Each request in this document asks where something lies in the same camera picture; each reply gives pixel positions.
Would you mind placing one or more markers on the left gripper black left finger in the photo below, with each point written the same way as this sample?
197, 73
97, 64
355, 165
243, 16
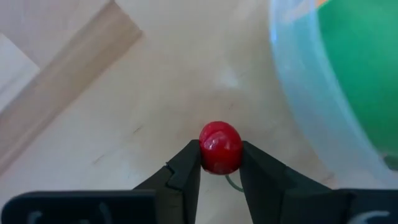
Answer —
174, 193

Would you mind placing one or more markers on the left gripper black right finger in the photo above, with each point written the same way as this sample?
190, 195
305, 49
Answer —
280, 196

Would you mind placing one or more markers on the single red cherry with stem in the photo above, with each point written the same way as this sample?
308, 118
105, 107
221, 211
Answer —
220, 147

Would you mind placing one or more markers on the green toy corn husk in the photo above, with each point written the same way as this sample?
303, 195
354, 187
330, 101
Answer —
367, 62

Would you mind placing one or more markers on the clear plastic tupperware container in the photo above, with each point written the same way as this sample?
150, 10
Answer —
298, 77

